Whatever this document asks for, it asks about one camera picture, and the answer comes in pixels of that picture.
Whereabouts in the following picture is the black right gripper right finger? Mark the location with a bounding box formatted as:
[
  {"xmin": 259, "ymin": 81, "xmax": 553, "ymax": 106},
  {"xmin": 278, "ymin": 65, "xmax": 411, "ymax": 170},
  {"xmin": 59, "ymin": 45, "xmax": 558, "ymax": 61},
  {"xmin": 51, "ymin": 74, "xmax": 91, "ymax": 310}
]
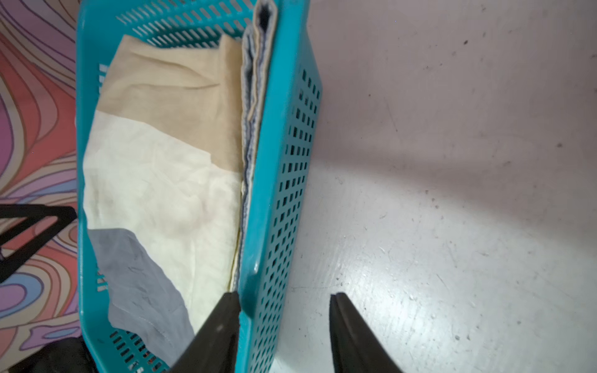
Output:
[{"xmin": 329, "ymin": 292, "xmax": 403, "ymax": 373}]

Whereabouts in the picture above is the dark grey grid cloth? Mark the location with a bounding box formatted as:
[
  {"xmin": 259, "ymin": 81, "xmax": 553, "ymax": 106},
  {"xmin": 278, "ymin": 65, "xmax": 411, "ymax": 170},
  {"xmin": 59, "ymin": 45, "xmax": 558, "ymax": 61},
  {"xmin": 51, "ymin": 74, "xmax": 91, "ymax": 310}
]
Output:
[{"xmin": 230, "ymin": 1, "xmax": 278, "ymax": 291}]

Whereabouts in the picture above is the teal plastic basket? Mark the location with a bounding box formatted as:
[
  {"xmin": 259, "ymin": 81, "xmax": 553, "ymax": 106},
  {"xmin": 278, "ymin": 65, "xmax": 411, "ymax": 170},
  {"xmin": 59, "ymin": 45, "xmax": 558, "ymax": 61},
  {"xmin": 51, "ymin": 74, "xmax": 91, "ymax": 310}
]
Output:
[{"xmin": 76, "ymin": 1, "xmax": 323, "ymax": 372}]

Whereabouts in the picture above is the beige and grey cloth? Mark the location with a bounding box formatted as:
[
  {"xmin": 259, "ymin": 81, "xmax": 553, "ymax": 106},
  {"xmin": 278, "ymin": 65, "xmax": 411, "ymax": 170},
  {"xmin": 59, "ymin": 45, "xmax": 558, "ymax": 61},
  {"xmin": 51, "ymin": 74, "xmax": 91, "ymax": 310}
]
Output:
[{"xmin": 82, "ymin": 36, "xmax": 243, "ymax": 365}]

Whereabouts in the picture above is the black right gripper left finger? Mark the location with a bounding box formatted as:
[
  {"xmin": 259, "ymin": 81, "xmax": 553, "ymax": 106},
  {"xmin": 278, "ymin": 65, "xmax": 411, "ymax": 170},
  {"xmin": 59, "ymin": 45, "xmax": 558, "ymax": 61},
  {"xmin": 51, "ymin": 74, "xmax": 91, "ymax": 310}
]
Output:
[{"xmin": 169, "ymin": 292, "xmax": 241, "ymax": 373}]

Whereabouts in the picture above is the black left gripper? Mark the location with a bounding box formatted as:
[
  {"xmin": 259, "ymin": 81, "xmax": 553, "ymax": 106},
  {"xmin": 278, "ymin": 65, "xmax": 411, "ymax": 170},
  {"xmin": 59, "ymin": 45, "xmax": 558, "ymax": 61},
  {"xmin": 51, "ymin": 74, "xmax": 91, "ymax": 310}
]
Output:
[{"xmin": 0, "ymin": 204, "xmax": 99, "ymax": 373}]

